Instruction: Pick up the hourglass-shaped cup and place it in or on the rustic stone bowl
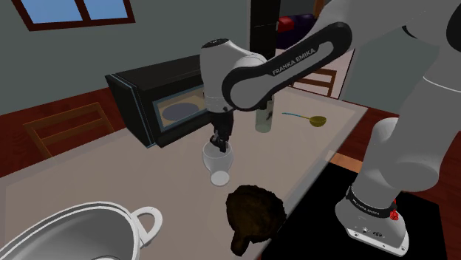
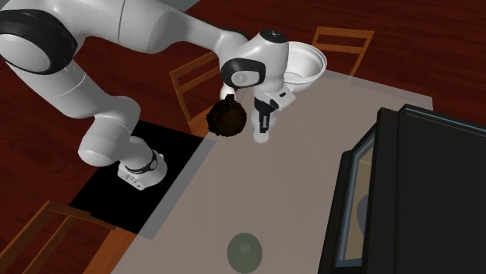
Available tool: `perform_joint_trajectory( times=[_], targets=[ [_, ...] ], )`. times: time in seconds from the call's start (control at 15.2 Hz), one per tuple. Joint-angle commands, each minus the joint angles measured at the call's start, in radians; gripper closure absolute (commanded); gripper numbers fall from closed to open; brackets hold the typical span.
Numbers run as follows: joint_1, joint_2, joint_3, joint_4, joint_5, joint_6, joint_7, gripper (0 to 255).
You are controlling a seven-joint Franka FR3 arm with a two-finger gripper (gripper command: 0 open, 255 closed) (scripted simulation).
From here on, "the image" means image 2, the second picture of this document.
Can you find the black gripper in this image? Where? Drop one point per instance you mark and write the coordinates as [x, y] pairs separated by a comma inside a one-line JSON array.
[[263, 107]]

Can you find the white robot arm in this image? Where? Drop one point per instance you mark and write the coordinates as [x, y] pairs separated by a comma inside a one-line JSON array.
[[106, 110]]

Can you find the dark brown round object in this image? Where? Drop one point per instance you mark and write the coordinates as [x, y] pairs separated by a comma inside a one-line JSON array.
[[226, 119]]

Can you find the large white bowl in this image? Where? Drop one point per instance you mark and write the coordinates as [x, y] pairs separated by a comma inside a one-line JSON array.
[[308, 63]]

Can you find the wooden chair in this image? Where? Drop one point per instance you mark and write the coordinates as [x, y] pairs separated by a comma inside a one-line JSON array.
[[341, 32], [199, 125], [110, 251]]

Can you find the grey table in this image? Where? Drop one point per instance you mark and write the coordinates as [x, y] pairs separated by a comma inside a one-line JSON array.
[[265, 189]]

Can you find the dull green round bowl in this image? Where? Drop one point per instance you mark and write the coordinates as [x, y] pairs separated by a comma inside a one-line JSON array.
[[245, 253]]

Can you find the black robot stand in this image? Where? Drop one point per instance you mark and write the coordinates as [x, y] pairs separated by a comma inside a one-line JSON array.
[[114, 205]]

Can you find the black microwave oven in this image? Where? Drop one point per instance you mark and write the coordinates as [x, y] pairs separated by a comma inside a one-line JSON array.
[[436, 189]]

